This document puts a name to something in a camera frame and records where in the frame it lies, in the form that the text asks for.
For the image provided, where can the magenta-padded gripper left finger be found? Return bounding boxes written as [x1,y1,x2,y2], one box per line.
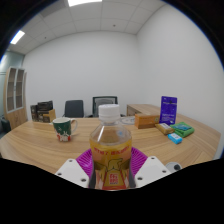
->
[54,147,98,189]

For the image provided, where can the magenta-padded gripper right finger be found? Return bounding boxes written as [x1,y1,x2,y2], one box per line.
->
[128,146,173,188]

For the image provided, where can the yellow drink bottle white cap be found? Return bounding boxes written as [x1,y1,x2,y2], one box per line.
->
[88,103,133,191]

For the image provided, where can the small light blue box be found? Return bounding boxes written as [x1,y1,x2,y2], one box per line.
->
[167,132,184,145]

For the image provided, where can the green mug with white print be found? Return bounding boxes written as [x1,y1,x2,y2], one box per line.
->
[52,117,79,143]

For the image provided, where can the small tan yellow box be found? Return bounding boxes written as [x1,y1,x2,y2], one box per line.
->
[154,122,175,136]

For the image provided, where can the orange brown box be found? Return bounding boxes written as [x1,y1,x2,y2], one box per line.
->
[134,113,161,130]

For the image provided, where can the green flat packet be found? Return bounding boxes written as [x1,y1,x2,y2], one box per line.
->
[169,121,196,138]

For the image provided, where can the round white grey mat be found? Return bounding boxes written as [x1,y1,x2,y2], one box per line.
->
[120,115,136,126]

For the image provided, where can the purple standing package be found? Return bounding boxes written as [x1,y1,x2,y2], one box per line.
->
[159,95,179,126]

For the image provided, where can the dark grey padded office chair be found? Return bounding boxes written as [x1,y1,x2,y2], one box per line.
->
[62,99,85,119]

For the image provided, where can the small dark brown box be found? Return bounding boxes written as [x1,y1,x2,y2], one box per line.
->
[30,104,39,122]

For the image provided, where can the large dark brown box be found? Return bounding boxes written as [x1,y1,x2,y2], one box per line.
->
[36,100,54,123]

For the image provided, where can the black mesh office chair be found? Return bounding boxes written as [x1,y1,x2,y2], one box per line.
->
[87,95,125,118]

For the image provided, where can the wooden shelf cabinet glass doors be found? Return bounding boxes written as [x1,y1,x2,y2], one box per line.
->
[3,66,28,131]

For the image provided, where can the black leather sofa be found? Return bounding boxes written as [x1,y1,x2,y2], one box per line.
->
[0,117,12,137]

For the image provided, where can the square ceiling light panel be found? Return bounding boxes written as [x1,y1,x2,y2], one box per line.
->
[9,29,26,46]
[67,0,103,8]

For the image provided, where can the ceiling air vent grille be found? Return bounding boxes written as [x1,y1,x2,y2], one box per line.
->
[39,0,69,18]

